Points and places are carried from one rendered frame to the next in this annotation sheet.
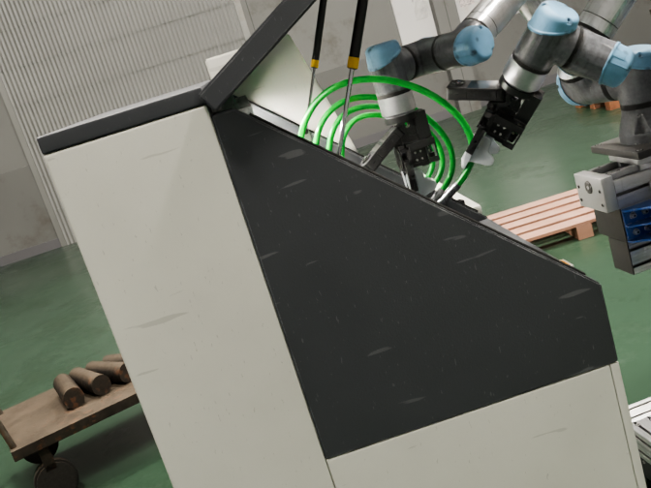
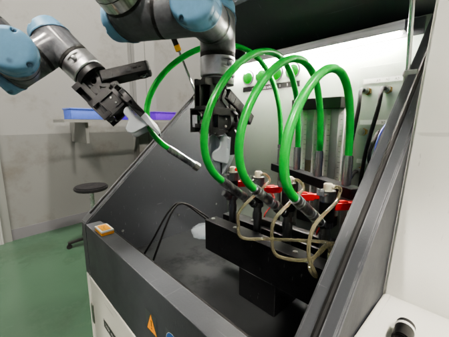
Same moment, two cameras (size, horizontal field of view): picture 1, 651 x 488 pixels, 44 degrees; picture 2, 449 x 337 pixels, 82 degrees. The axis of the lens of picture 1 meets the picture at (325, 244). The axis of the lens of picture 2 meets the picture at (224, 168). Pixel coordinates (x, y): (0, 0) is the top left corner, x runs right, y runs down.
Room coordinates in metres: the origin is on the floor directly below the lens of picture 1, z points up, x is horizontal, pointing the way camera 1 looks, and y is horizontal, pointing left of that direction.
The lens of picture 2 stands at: (2.16, -0.61, 1.22)
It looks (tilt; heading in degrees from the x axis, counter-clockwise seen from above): 10 degrees down; 139
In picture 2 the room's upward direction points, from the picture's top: straight up
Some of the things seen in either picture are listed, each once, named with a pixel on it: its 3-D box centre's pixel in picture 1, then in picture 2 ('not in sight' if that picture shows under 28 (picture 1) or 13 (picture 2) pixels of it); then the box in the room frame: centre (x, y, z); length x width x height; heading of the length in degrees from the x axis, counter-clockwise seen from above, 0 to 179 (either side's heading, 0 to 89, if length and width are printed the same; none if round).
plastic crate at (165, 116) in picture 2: not in sight; (161, 116); (-1.10, 1.08, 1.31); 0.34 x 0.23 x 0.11; 98
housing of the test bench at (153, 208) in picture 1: (250, 365); not in sight; (2.04, 0.29, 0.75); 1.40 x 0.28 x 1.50; 3
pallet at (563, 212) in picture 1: (562, 217); not in sight; (4.75, -1.45, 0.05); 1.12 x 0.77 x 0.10; 92
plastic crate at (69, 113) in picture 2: not in sight; (85, 114); (-0.97, 0.11, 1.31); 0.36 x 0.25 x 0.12; 98
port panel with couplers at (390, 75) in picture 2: not in sight; (380, 130); (1.94, 0.09, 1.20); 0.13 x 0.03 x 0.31; 3
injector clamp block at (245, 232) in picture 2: not in sight; (270, 265); (1.83, -0.18, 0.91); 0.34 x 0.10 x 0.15; 3
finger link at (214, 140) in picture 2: (423, 188); (212, 154); (1.69, -0.24, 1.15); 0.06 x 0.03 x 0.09; 93
